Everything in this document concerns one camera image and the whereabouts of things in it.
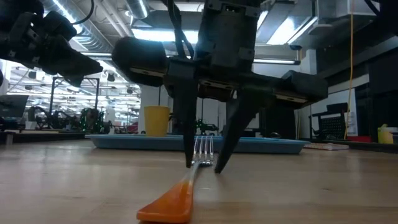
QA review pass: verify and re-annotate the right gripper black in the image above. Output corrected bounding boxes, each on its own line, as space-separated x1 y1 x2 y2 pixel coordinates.
111 0 329 175

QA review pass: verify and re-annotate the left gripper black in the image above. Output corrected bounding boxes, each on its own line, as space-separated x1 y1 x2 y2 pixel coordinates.
0 0 104 88

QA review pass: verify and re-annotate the yellow cup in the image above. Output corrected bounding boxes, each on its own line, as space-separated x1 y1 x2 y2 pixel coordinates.
143 105 172 138

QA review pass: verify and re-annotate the fork with orange handle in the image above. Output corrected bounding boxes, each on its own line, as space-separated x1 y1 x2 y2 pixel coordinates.
136 136 215 224

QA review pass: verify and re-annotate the light blue plastic tray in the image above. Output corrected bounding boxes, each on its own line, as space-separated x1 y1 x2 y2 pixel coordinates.
85 133 311 155

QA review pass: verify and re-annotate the black gantry stand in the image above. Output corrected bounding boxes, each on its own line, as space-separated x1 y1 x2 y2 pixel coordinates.
49 76 101 133

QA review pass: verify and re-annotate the black monitor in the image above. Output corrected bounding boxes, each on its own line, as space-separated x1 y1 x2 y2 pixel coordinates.
0 94 29 119

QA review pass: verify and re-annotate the black mesh chair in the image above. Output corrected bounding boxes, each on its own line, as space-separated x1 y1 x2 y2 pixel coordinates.
308 101 349 141

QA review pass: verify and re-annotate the red box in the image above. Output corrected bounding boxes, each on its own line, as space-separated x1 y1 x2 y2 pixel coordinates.
346 135 373 143

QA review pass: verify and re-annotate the yellow-green bottle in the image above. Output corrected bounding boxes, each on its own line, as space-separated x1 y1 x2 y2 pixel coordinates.
377 123 394 145

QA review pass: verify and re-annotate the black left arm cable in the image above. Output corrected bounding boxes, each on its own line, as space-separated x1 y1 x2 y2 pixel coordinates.
73 0 95 26

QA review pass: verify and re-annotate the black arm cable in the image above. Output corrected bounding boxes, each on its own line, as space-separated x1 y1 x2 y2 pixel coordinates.
73 0 95 26
167 0 196 60

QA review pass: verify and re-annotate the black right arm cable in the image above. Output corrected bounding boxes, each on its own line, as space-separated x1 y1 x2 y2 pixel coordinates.
167 0 196 60

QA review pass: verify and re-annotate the yellow cable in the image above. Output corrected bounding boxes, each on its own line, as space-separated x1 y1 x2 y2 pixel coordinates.
343 0 356 140

